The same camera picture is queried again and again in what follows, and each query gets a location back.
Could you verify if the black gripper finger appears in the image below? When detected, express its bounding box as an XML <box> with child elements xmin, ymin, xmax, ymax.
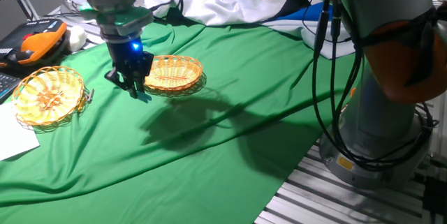
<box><xmin>135</xmin><ymin>71</ymin><xmax>152</xmax><ymax>94</ymax></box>
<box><xmin>104</xmin><ymin>68</ymin><xmax>139</xmax><ymax>100</ymax></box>

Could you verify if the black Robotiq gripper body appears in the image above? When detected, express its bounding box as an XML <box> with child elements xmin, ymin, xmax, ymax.
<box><xmin>106</xmin><ymin>37</ymin><xmax>154</xmax><ymax>82</ymax></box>

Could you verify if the blue plastic clothespin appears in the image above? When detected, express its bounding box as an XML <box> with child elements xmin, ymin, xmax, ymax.
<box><xmin>135</xmin><ymin>90</ymin><xmax>153</xmax><ymax>103</ymax></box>

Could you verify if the oval orange wicker basket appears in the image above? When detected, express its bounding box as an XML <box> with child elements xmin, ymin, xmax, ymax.
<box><xmin>143</xmin><ymin>54</ymin><xmax>204</xmax><ymax>91</ymax></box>

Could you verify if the white round roll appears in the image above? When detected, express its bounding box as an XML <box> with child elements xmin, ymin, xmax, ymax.
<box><xmin>66</xmin><ymin>25</ymin><xmax>88</xmax><ymax>52</ymax></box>

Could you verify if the round yellow wicker basket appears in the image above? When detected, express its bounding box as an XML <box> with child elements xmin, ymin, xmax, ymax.
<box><xmin>10</xmin><ymin>66</ymin><xmax>85</xmax><ymax>127</ymax></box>

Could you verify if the orange black teach pendant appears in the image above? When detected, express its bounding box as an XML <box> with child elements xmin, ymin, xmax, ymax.
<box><xmin>0</xmin><ymin>18</ymin><xmax>69</xmax><ymax>68</ymax></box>

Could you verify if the green cloth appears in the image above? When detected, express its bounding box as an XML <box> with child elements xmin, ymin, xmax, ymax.
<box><xmin>0</xmin><ymin>0</ymin><xmax>364</xmax><ymax>224</ymax></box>

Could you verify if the white blue black cloth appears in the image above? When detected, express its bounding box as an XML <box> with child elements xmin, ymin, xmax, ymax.
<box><xmin>142</xmin><ymin>0</ymin><xmax>356</xmax><ymax>60</ymax></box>

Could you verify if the black keyboard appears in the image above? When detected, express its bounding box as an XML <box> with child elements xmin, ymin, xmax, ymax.
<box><xmin>0</xmin><ymin>72</ymin><xmax>22</xmax><ymax>105</ymax></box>

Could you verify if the white paper sheet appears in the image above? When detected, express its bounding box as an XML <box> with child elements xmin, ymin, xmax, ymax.
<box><xmin>0</xmin><ymin>101</ymin><xmax>41</xmax><ymax>161</ymax></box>

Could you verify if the green wrist camera bracket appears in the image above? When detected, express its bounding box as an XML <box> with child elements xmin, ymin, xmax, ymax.
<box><xmin>79</xmin><ymin>3</ymin><xmax>154</xmax><ymax>38</ymax></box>

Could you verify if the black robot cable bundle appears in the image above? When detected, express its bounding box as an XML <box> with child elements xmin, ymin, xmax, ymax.
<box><xmin>149</xmin><ymin>0</ymin><xmax>437</xmax><ymax>172</ymax></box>

